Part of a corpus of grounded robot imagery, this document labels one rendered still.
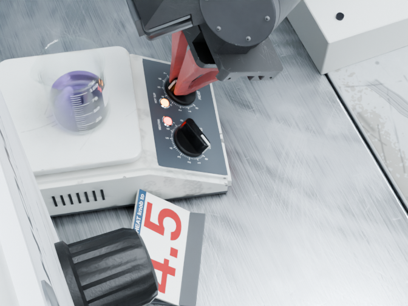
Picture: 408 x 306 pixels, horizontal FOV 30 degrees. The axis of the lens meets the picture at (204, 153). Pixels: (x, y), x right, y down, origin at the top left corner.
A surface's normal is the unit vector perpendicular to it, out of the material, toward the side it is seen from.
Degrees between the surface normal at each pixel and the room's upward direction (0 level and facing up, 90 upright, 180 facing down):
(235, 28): 71
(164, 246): 40
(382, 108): 0
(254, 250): 0
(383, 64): 0
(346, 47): 90
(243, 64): 29
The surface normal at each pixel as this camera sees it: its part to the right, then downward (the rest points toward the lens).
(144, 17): -0.80, 0.07
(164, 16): 0.35, 0.87
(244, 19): -0.46, 0.55
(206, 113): 0.50, -0.50
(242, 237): 0.01, -0.50
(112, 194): 0.16, 0.86
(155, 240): 0.64, -0.32
